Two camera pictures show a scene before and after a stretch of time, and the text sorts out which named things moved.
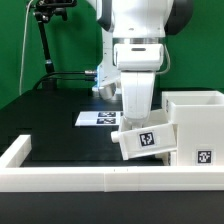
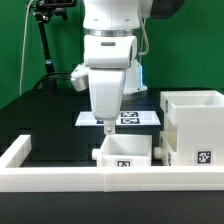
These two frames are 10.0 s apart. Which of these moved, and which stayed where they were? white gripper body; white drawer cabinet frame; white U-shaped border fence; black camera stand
Moved: white gripper body
Stayed: white drawer cabinet frame; white U-shaped border fence; black camera stand
